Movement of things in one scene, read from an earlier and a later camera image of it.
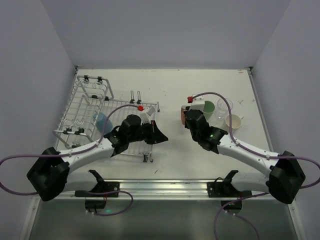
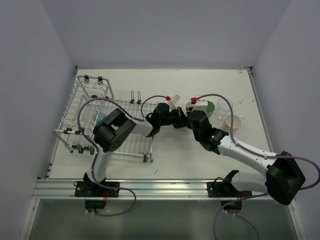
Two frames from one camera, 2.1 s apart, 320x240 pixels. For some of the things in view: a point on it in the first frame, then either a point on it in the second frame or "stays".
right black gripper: x=188 y=117 stays
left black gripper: x=152 y=132 → x=179 y=118
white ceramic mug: x=236 y=121 stays
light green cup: x=209 y=108 stays
